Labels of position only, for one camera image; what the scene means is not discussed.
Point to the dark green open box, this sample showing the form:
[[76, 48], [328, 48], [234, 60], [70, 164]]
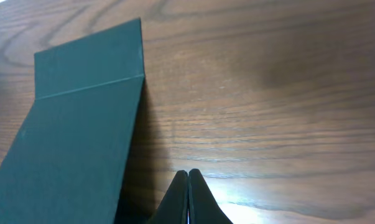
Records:
[[67, 161]]

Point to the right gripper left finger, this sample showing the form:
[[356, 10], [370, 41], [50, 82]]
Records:
[[173, 208]]

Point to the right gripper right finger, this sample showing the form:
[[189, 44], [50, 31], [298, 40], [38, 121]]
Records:
[[202, 206]]

